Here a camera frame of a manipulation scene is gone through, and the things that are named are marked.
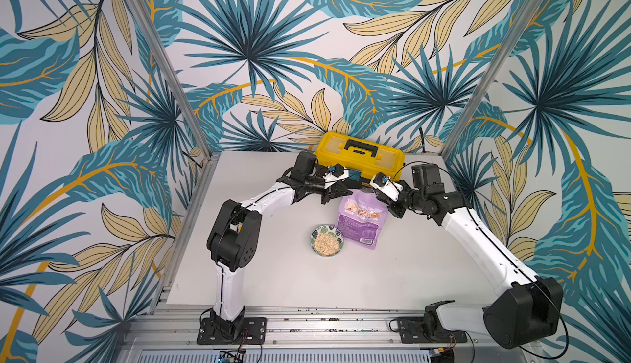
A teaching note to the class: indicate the green leaf pattern bowl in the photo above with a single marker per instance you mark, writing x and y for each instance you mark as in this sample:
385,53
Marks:
326,241

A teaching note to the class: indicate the purple oats bag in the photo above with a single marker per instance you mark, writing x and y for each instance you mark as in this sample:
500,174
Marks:
361,218

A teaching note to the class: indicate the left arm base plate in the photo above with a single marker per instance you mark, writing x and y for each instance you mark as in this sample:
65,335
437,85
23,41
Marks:
248,330

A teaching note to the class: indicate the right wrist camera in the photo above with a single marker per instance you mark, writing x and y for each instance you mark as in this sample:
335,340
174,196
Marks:
384,185

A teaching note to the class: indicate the yellow and black toolbox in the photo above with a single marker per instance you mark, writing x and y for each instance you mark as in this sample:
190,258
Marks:
364,156

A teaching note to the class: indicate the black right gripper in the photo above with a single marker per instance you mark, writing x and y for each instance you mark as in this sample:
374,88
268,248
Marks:
390,198

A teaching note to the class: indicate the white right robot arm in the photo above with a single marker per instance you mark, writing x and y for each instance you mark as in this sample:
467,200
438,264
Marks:
527,307

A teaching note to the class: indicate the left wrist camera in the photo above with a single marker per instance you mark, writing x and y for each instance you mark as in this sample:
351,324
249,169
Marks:
336,173

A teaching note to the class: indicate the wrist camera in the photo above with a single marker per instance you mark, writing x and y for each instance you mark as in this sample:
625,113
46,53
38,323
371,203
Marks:
336,173
384,185

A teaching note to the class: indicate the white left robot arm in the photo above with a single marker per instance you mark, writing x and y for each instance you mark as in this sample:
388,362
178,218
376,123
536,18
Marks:
234,237

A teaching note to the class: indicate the aluminium corner post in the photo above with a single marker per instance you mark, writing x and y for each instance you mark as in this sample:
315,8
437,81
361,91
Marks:
513,35
147,27

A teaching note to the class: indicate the aluminium front rail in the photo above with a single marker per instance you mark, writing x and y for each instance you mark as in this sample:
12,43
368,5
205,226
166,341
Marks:
169,334

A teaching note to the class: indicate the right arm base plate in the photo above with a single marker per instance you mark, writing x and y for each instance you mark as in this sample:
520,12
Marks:
418,330

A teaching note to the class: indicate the aluminium corner post right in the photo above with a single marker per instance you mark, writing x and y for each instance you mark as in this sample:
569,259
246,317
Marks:
513,35

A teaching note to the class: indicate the aluminium corner post left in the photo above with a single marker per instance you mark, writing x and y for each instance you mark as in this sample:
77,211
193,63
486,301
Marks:
147,27

